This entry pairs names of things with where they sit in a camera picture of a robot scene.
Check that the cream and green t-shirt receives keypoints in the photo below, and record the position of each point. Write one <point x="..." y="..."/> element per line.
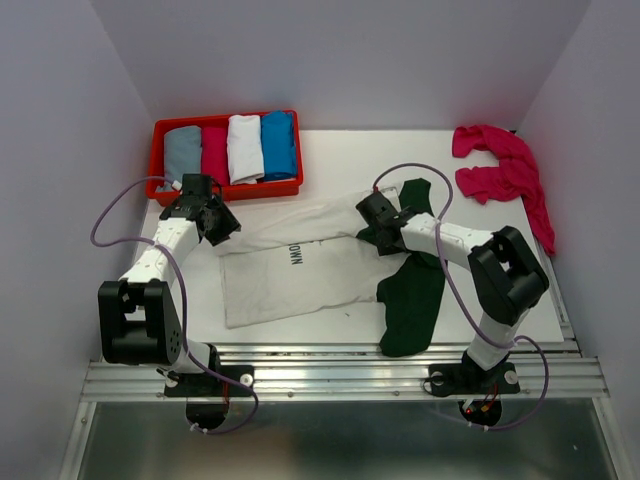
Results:
<point x="302" y="257"/>

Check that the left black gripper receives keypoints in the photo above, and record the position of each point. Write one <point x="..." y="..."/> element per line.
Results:
<point x="229" y="223"/>

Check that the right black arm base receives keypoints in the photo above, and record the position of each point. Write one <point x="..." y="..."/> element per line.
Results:
<point x="466" y="378"/>

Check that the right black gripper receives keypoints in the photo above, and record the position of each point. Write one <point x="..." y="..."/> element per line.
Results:
<point x="383" y="249"/>

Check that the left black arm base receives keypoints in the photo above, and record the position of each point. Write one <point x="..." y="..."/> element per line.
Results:
<point x="205" y="386"/>

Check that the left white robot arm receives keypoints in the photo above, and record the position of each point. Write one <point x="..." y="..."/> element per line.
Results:
<point x="143" y="315"/>

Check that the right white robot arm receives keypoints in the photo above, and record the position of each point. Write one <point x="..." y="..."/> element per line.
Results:
<point x="508" y="278"/>

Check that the white rolled t-shirt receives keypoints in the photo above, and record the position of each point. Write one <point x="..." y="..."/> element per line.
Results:
<point x="244" y="149"/>

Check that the blue rolled t-shirt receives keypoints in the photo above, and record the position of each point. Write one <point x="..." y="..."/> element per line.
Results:
<point x="278" y="146"/>

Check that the magenta rolled t-shirt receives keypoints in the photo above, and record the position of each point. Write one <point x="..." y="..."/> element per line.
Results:
<point x="214" y="159"/>

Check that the grey rolled t-shirt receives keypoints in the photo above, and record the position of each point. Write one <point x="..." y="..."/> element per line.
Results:
<point x="182" y="154"/>

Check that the magenta crumpled t-shirt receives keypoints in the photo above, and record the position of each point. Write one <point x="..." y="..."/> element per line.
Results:
<point x="515" y="175"/>

